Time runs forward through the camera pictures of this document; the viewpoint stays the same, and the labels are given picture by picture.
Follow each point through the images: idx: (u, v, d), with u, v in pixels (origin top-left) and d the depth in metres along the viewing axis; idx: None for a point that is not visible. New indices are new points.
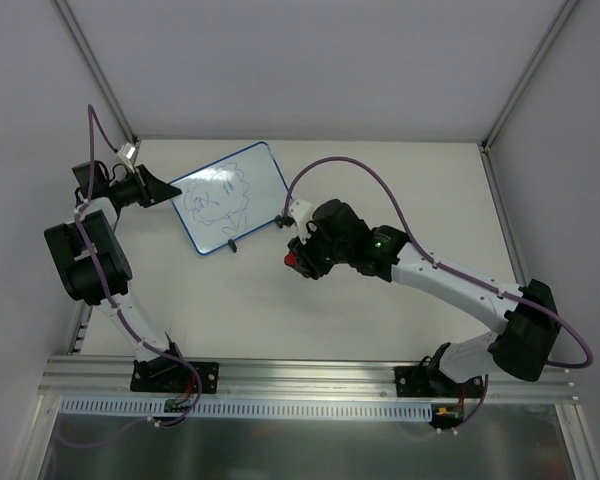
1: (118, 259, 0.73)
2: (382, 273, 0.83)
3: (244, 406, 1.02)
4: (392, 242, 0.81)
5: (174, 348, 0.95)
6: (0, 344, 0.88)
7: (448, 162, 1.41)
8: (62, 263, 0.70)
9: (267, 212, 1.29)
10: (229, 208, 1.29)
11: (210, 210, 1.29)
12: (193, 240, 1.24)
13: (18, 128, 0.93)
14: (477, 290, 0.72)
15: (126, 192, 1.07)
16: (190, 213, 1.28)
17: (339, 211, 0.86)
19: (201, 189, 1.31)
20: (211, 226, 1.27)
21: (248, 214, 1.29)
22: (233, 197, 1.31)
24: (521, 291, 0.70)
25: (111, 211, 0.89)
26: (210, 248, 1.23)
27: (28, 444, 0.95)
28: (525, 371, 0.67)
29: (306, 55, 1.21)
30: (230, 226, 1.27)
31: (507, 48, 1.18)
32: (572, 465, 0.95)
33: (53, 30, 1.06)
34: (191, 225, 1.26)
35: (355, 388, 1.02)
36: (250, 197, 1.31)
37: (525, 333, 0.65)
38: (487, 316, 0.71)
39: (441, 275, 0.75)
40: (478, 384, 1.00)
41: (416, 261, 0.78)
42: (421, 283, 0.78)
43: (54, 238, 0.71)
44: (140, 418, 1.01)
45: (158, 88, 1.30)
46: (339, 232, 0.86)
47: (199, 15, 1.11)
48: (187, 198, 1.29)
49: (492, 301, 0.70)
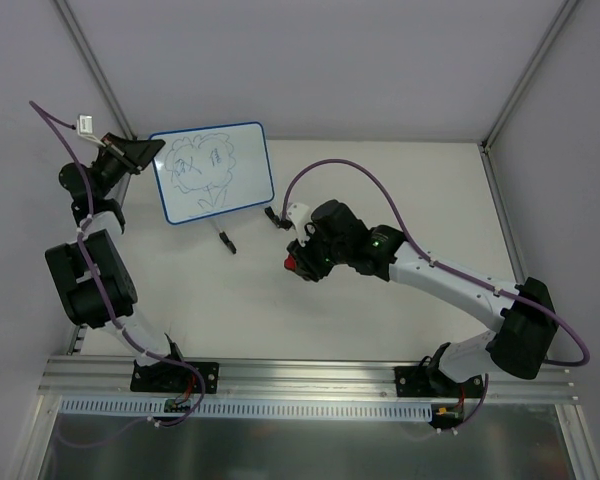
1: (122, 281, 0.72)
2: (380, 272, 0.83)
3: (244, 406, 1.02)
4: (389, 241, 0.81)
5: (174, 349, 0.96)
6: (0, 344, 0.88)
7: (448, 163, 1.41)
8: (63, 286, 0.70)
9: (248, 197, 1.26)
10: (210, 181, 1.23)
11: (191, 177, 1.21)
12: (163, 204, 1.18)
13: (17, 128, 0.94)
14: (474, 289, 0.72)
15: (109, 171, 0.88)
16: (168, 173, 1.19)
17: (337, 211, 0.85)
19: (185, 151, 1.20)
20: (187, 194, 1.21)
21: (228, 193, 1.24)
22: (217, 169, 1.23)
24: (518, 290, 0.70)
25: (112, 224, 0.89)
26: (180, 219, 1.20)
27: (29, 444, 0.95)
28: (522, 370, 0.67)
29: (306, 56, 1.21)
30: (208, 200, 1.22)
31: (506, 48, 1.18)
32: (572, 465, 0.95)
33: (53, 31, 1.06)
34: (167, 190, 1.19)
35: (355, 388, 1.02)
36: (234, 174, 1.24)
37: (520, 331, 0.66)
38: (485, 315, 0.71)
39: (439, 274, 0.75)
40: (478, 384, 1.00)
41: (414, 260, 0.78)
42: (420, 282, 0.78)
43: (56, 259, 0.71)
44: (140, 418, 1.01)
45: (158, 89, 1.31)
46: (336, 232, 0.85)
47: (199, 16, 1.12)
48: (169, 156, 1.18)
49: (489, 300, 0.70)
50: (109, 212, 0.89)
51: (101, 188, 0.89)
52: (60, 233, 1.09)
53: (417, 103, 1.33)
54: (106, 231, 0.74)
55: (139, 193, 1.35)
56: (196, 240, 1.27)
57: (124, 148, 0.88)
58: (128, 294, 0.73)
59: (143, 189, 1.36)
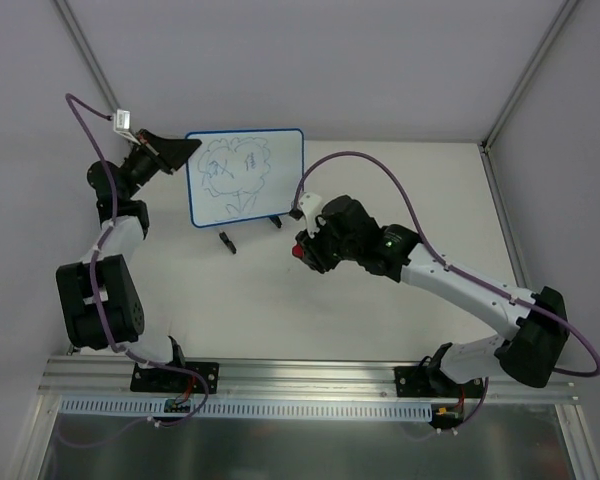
1: (129, 313, 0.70)
2: (391, 273, 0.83)
3: (244, 406, 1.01)
4: (402, 241, 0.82)
5: (176, 352, 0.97)
6: (0, 344, 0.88)
7: (447, 163, 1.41)
8: (68, 307, 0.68)
9: (274, 206, 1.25)
10: (241, 187, 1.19)
11: (222, 181, 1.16)
12: (191, 206, 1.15)
13: (18, 127, 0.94)
14: (489, 295, 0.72)
15: (140, 170, 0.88)
16: (199, 175, 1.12)
17: (350, 208, 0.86)
19: (221, 153, 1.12)
20: (216, 198, 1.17)
21: (255, 200, 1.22)
22: (250, 175, 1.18)
24: (534, 298, 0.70)
25: (135, 229, 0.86)
26: (205, 222, 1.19)
27: (29, 444, 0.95)
28: (534, 378, 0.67)
29: (306, 56, 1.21)
30: (235, 206, 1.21)
31: (506, 48, 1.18)
32: (572, 465, 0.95)
33: (53, 31, 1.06)
34: (197, 194, 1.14)
35: (354, 388, 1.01)
36: (266, 181, 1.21)
37: (535, 340, 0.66)
38: (499, 323, 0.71)
39: (454, 278, 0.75)
40: (478, 385, 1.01)
41: (427, 263, 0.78)
42: (433, 286, 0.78)
43: (64, 279, 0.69)
44: (140, 418, 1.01)
45: (158, 88, 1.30)
46: (348, 229, 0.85)
47: (199, 15, 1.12)
48: (203, 157, 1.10)
49: (504, 308, 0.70)
50: (133, 217, 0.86)
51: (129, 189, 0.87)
52: (61, 232, 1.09)
53: (416, 103, 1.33)
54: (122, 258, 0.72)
55: (139, 193, 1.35)
56: (196, 240, 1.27)
57: (159, 147, 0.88)
58: (133, 325, 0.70)
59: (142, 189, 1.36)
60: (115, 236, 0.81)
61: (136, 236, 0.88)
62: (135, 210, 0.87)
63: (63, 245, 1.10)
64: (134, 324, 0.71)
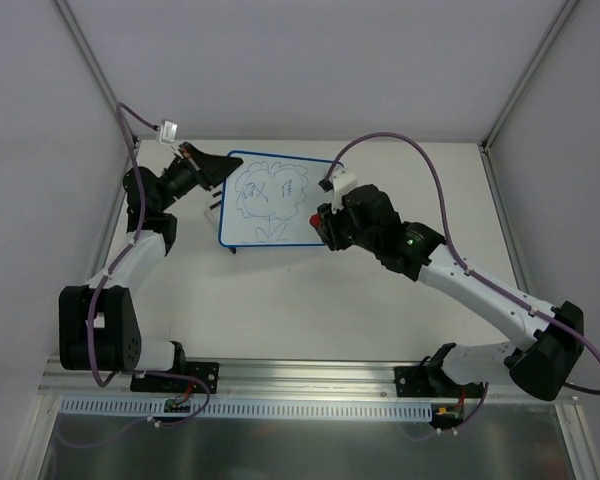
1: (121, 350, 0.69)
2: (409, 271, 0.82)
3: (244, 406, 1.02)
4: (424, 241, 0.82)
5: (178, 355, 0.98)
6: (0, 344, 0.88)
7: (447, 163, 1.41)
8: (64, 329, 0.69)
9: (302, 235, 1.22)
10: (271, 212, 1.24)
11: (255, 202, 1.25)
12: (222, 222, 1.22)
13: (19, 127, 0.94)
14: (507, 305, 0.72)
15: (178, 182, 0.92)
16: (236, 195, 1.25)
17: (377, 200, 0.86)
19: (259, 178, 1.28)
20: (247, 219, 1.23)
21: (285, 227, 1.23)
22: (279, 202, 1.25)
24: (552, 312, 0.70)
25: (158, 247, 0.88)
26: (232, 241, 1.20)
27: (28, 444, 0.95)
28: (540, 392, 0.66)
29: (306, 56, 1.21)
30: (264, 230, 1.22)
31: (506, 49, 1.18)
32: (572, 465, 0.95)
33: (53, 31, 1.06)
34: (230, 210, 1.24)
35: (355, 388, 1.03)
36: (297, 211, 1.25)
37: (552, 354, 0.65)
38: (514, 332, 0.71)
39: (473, 283, 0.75)
40: (478, 385, 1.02)
41: (448, 266, 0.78)
42: (450, 288, 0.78)
43: (67, 301, 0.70)
44: (140, 418, 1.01)
45: (158, 89, 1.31)
46: (371, 221, 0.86)
47: (199, 16, 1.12)
48: (244, 181, 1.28)
49: (523, 318, 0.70)
50: (158, 234, 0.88)
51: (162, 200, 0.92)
52: (61, 232, 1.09)
53: (416, 103, 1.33)
54: (128, 292, 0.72)
55: None
56: (196, 240, 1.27)
57: (201, 164, 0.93)
58: (122, 360, 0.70)
59: None
60: (133, 255, 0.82)
61: (156, 255, 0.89)
62: (161, 226, 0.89)
63: (63, 245, 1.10)
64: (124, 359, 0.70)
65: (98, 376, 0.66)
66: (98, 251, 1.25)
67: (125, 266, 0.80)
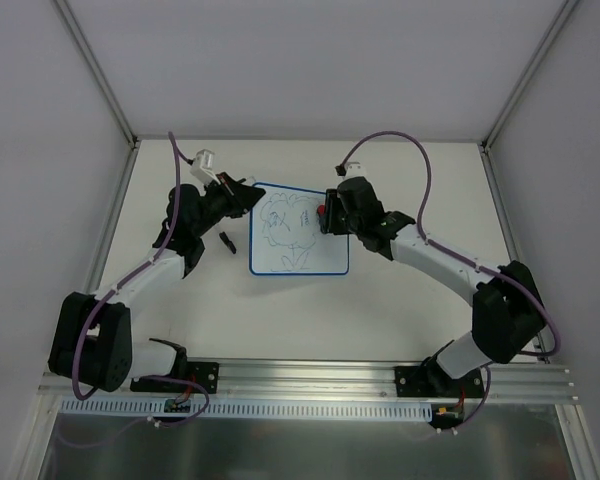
1: (106, 369, 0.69)
2: (385, 250, 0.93)
3: (244, 406, 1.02)
4: (396, 223, 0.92)
5: (180, 357, 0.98)
6: (0, 343, 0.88)
7: (447, 163, 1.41)
8: (61, 333, 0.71)
9: (326, 264, 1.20)
10: (295, 240, 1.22)
11: (279, 232, 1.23)
12: (250, 252, 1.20)
13: (18, 129, 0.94)
14: (457, 265, 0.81)
15: (215, 206, 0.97)
16: (261, 224, 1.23)
17: (361, 188, 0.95)
19: (280, 207, 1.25)
20: (273, 247, 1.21)
21: (309, 256, 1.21)
22: (303, 231, 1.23)
24: (500, 269, 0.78)
25: (175, 269, 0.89)
26: (261, 270, 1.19)
27: (29, 444, 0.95)
28: (496, 344, 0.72)
29: (306, 56, 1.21)
30: (290, 259, 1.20)
31: (506, 49, 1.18)
32: (572, 466, 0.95)
33: (53, 31, 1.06)
34: (257, 240, 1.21)
35: (355, 388, 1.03)
36: (319, 238, 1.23)
37: (492, 302, 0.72)
38: (463, 287, 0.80)
39: (431, 250, 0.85)
40: (478, 385, 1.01)
41: (412, 238, 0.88)
42: (414, 259, 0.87)
43: (68, 307, 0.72)
44: (140, 418, 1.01)
45: (158, 89, 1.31)
46: (356, 207, 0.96)
47: (199, 16, 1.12)
48: (265, 208, 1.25)
49: (468, 273, 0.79)
50: (178, 256, 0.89)
51: (198, 223, 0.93)
52: (61, 232, 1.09)
53: (416, 103, 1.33)
54: (127, 311, 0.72)
55: (139, 193, 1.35)
56: None
57: (235, 190, 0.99)
58: (105, 378, 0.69)
59: (142, 189, 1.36)
60: (148, 273, 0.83)
61: (173, 276, 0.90)
62: (189, 246, 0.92)
63: (63, 245, 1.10)
64: (108, 377, 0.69)
65: (76, 387, 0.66)
66: (98, 250, 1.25)
67: (136, 283, 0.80)
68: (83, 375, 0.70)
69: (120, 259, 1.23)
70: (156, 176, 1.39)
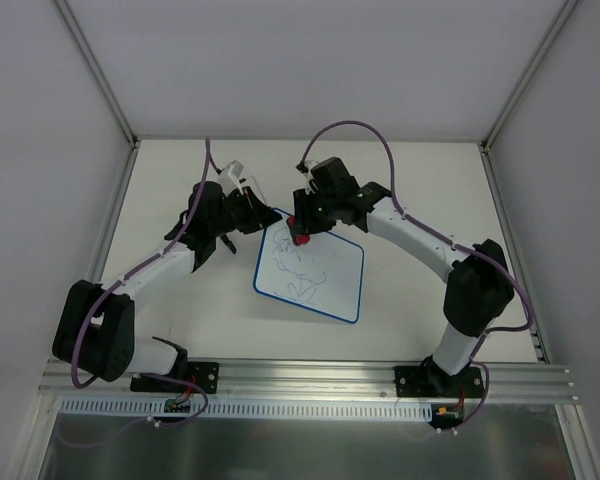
1: (106, 360, 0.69)
2: (361, 222, 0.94)
3: (244, 406, 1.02)
4: (371, 195, 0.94)
5: (180, 358, 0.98)
6: (0, 343, 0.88)
7: (447, 163, 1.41)
8: (66, 323, 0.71)
9: (336, 299, 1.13)
10: (305, 272, 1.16)
11: (289, 259, 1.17)
12: (257, 266, 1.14)
13: (16, 128, 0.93)
14: (434, 242, 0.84)
15: (236, 214, 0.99)
16: (272, 245, 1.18)
17: (331, 163, 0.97)
19: None
20: (280, 273, 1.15)
21: (318, 290, 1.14)
22: (314, 265, 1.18)
24: (474, 246, 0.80)
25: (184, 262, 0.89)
26: (264, 289, 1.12)
27: (29, 444, 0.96)
28: (470, 317, 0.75)
29: (306, 54, 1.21)
30: (296, 288, 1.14)
31: (506, 48, 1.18)
32: (572, 465, 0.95)
33: (53, 30, 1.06)
34: (265, 260, 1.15)
35: (355, 388, 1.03)
36: (329, 276, 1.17)
37: (465, 280, 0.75)
38: (439, 264, 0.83)
39: (409, 226, 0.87)
40: (478, 385, 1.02)
41: (388, 212, 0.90)
42: (392, 232, 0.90)
43: (77, 294, 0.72)
44: (140, 418, 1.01)
45: (158, 89, 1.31)
46: (329, 183, 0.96)
47: (199, 16, 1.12)
48: (279, 231, 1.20)
49: (444, 251, 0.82)
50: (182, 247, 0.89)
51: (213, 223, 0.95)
52: (61, 232, 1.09)
53: (416, 103, 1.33)
54: (131, 303, 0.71)
55: (139, 193, 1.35)
56: None
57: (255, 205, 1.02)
58: (104, 369, 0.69)
59: (142, 189, 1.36)
60: (157, 266, 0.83)
61: (181, 270, 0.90)
62: (200, 242, 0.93)
63: (63, 244, 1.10)
64: (107, 368, 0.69)
65: (74, 375, 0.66)
66: (98, 250, 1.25)
67: (143, 276, 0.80)
68: (84, 363, 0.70)
69: (120, 259, 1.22)
70: (156, 176, 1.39)
